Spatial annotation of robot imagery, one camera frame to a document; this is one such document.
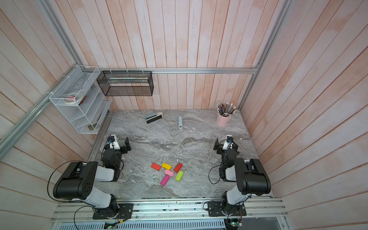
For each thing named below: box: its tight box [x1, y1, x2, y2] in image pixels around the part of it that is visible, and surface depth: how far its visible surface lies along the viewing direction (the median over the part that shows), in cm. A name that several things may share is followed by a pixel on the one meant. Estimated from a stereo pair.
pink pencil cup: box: [216, 113, 231, 127], surface depth 109 cm
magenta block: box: [160, 174, 170, 187], surface depth 86 cm
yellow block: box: [161, 162, 173, 171], surface depth 90 cm
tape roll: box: [63, 92, 79, 104], surface depth 75 cm
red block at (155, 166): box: [150, 162, 162, 172], surface depth 90 cm
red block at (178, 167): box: [173, 162, 184, 173], surface depth 90 cm
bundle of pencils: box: [216, 100, 237, 117], surface depth 106 cm
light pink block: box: [164, 169, 175, 178], surface depth 88 cm
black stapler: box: [145, 111, 163, 124], surface depth 114 cm
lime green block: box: [174, 170, 184, 182], surface depth 86 cm
